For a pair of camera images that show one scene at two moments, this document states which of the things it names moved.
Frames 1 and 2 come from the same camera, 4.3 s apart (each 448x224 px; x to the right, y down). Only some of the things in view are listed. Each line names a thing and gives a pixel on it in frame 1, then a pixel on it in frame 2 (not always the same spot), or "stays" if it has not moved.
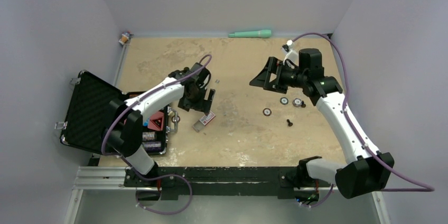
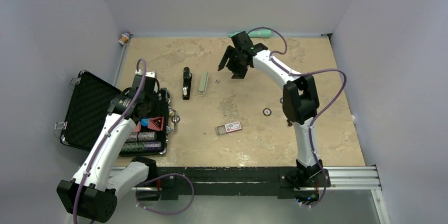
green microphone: (262, 34) stays
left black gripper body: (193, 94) → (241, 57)
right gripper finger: (262, 80) → (229, 51)
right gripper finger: (273, 66) → (239, 73)
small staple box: (203, 121) → (222, 129)
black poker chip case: (85, 115) stays
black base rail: (167, 183) stays
